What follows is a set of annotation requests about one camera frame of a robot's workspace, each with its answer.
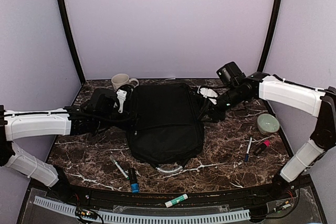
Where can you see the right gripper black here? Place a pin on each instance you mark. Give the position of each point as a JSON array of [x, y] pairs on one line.
[[216, 114]]

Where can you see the black student bag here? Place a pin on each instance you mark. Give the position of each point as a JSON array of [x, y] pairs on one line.
[[167, 128]]

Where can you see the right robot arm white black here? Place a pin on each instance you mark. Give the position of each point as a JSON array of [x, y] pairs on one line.
[[317, 102]]

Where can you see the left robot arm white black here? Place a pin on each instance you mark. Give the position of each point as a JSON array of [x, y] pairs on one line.
[[106, 108]]

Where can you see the pale green bowl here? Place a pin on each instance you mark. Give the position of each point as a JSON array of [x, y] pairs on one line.
[[267, 124]]

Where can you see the blue capped white pen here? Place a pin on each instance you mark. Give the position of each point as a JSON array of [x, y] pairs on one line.
[[248, 149]]

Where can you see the pink black highlighter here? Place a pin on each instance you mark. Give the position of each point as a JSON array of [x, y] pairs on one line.
[[261, 147]]

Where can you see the green white glue stick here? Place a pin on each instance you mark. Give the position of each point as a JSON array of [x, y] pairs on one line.
[[176, 200]]

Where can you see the cream printed mug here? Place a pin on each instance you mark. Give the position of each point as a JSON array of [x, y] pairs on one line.
[[122, 79]]

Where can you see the black marker blue cap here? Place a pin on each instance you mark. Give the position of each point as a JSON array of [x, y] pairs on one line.
[[133, 181]]

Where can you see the clear white pen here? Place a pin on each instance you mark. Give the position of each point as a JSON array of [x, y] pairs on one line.
[[119, 167]]

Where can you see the small circuit board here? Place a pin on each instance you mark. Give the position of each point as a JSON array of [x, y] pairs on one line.
[[85, 213]]

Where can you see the right black frame post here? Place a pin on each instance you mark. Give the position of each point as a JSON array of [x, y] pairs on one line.
[[269, 35]]

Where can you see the black frame post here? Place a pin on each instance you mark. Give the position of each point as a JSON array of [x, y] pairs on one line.
[[269, 35], [70, 40]]

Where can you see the grey slotted cable duct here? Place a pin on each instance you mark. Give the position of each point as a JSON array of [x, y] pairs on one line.
[[141, 215]]

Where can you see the left black frame post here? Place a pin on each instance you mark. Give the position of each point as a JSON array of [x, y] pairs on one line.
[[70, 40]]

